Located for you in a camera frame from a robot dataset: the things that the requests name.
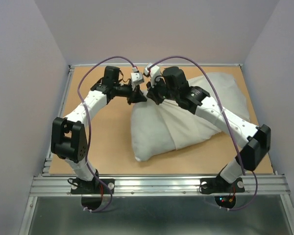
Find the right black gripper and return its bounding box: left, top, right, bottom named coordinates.
left=146, top=74, right=179, bottom=105

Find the white pillow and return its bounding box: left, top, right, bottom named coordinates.
left=131, top=100, right=175, bottom=162

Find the cream pillowcase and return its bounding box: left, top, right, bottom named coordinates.
left=137, top=72, right=250, bottom=150

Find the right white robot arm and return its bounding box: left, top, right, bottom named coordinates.
left=144, top=64, right=271, bottom=192

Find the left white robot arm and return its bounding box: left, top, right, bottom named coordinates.
left=50, top=66, right=147, bottom=194

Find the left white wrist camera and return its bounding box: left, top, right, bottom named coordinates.
left=130, top=72, right=144, bottom=90

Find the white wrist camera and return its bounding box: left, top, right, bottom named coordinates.
left=130, top=72, right=144, bottom=90
left=143, top=63, right=161, bottom=87

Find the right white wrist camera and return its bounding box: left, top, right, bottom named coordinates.
left=143, top=63, right=161, bottom=87

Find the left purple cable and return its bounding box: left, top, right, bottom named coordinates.
left=77, top=56, right=139, bottom=213

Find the purple cable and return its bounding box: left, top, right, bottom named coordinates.
left=77, top=56, right=139, bottom=213
left=147, top=55, right=258, bottom=212

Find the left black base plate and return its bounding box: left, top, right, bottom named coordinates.
left=67, top=178, right=110, bottom=194

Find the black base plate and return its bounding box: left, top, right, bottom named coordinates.
left=67, top=178, right=110, bottom=194
left=199, top=177, right=245, bottom=195

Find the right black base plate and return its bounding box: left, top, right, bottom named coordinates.
left=199, top=177, right=245, bottom=195

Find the aluminium rail frame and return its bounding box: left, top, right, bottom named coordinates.
left=19, top=63, right=294, bottom=235

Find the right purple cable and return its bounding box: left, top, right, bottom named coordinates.
left=147, top=55, right=258, bottom=212

